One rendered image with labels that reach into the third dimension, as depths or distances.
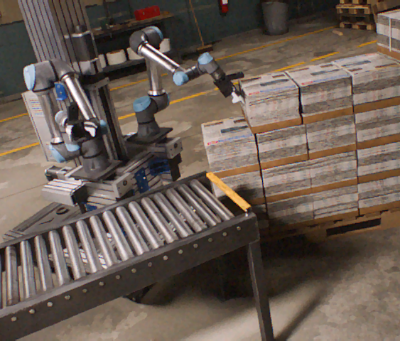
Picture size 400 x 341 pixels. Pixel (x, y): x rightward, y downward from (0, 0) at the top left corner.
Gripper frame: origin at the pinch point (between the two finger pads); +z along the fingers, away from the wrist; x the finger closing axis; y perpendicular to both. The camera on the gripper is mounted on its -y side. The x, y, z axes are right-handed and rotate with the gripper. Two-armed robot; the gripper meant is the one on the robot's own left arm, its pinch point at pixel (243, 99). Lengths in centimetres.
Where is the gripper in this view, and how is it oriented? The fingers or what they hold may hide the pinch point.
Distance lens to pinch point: 271.7
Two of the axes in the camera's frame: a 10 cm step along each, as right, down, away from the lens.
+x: 0.8, 4.2, -9.1
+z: 6.4, 6.8, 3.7
